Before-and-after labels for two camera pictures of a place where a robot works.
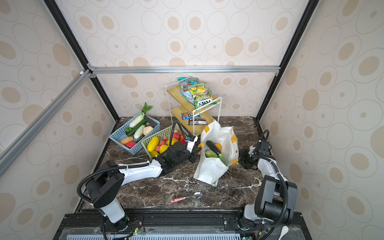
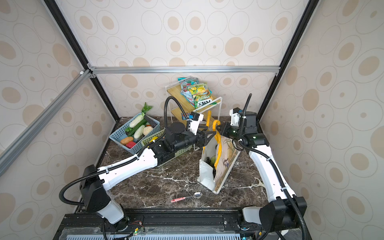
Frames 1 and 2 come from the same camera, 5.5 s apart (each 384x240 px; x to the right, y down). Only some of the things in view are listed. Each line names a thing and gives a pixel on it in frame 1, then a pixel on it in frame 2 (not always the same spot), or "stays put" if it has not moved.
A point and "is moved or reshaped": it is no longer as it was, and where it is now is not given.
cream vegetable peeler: x=256 y=183 stays put
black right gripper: x=244 y=155 -> x=224 y=131
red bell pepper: x=130 y=144 stays put
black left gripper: x=193 y=154 -> x=201 y=140
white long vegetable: x=139 y=131 stays put
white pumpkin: x=147 y=129 stays put
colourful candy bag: x=185 y=82 stays put
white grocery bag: x=210 y=170 is moved or reshaped
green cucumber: x=132 y=131 stays put
